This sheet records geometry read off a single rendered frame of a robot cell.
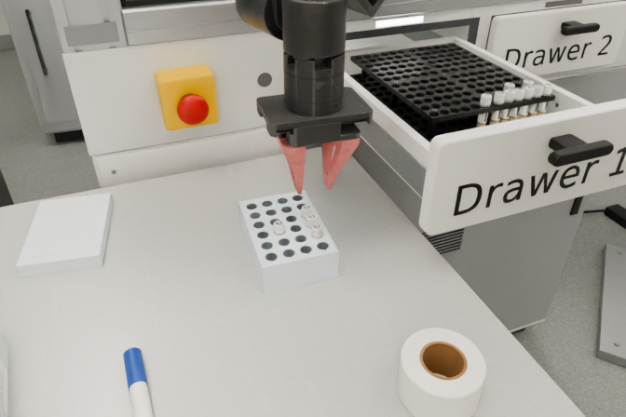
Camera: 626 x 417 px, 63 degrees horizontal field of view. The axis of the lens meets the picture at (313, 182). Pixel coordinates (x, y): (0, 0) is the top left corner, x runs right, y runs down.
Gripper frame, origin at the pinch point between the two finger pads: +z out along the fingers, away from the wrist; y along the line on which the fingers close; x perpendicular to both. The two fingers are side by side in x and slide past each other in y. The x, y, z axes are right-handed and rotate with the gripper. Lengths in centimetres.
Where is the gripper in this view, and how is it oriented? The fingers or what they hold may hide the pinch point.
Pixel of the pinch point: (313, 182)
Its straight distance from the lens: 55.3
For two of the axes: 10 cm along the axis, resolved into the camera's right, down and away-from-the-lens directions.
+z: -0.1, 8.4, 5.5
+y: -9.5, 1.6, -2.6
